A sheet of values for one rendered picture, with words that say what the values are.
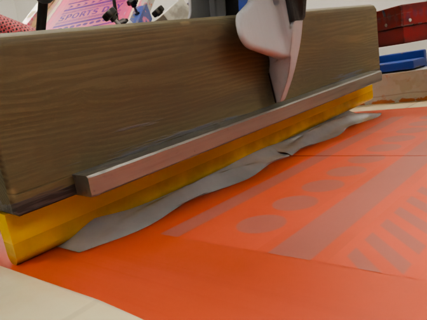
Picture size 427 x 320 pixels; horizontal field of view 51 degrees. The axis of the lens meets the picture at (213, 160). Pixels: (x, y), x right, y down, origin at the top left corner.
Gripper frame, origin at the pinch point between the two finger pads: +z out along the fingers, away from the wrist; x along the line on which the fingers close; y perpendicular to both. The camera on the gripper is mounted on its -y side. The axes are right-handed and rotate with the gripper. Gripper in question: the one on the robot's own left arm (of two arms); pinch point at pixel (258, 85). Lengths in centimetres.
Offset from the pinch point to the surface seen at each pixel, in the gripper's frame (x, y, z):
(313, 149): 2.8, -2.0, 5.4
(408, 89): 2.2, -25.4, 4.0
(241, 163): 0.4, 3.9, 5.0
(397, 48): -59, -200, 2
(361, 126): 2.6, -11.1, 5.4
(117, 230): 1.7, 15.7, 5.3
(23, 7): -405, -200, -92
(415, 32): -16, -89, -3
